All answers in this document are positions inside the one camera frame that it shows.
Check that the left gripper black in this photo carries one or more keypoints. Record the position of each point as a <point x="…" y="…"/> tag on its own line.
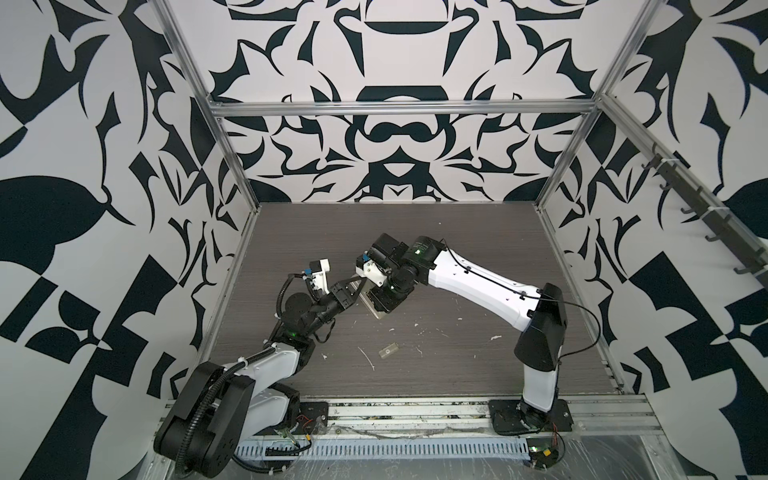
<point x="340" y="297"/>

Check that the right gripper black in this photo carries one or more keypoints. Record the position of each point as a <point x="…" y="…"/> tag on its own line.
<point x="383" y="303"/>

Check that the white remote control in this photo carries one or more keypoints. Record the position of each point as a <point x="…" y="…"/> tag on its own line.
<point x="366" y="300"/>

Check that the remote battery cover beige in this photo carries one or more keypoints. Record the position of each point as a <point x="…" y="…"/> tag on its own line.
<point x="388" y="351"/>

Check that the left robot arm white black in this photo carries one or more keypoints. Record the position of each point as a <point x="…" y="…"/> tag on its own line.
<point x="222" y="405"/>

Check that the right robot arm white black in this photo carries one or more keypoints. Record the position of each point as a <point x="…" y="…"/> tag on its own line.
<point x="538" y="313"/>

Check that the small circuit board right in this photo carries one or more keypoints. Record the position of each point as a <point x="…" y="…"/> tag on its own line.
<point x="544" y="457"/>

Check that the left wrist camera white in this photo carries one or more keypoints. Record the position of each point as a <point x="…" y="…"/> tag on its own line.
<point x="315" y="278"/>

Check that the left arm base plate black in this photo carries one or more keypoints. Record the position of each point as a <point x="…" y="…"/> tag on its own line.
<point x="304" y="417"/>

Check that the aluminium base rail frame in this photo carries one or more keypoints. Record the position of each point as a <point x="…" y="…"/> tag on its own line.
<point x="449" y="417"/>

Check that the white slotted cable duct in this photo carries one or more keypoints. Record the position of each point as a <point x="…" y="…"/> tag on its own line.
<point x="390" y="449"/>

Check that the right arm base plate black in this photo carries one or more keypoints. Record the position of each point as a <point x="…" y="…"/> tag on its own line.
<point x="517" y="418"/>

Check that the horizontal aluminium frame bar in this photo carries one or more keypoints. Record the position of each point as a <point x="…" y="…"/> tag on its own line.
<point x="414" y="107"/>

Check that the grey wall hook rack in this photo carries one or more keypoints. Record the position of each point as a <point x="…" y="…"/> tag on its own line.
<point x="724" y="225"/>

